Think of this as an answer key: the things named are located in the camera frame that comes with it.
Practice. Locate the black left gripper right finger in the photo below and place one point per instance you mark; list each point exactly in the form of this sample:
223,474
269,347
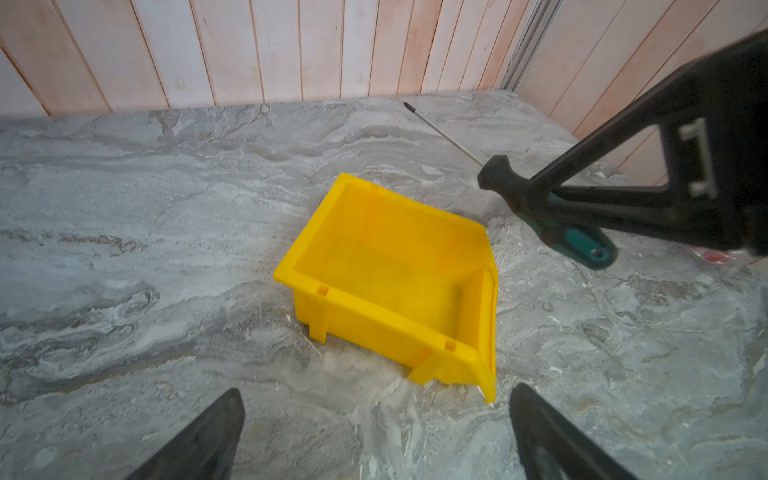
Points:
550,447

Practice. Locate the red items clear container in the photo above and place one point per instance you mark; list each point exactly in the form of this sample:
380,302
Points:
715,257

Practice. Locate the yellow plastic storage bin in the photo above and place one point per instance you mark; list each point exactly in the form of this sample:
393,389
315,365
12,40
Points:
410,282

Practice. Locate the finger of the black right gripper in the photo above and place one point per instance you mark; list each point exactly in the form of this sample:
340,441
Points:
685,162

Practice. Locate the green handled screwdriver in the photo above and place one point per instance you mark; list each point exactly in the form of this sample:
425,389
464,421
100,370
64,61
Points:
586,245

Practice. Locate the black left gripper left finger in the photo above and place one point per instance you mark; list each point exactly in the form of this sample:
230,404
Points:
205,448

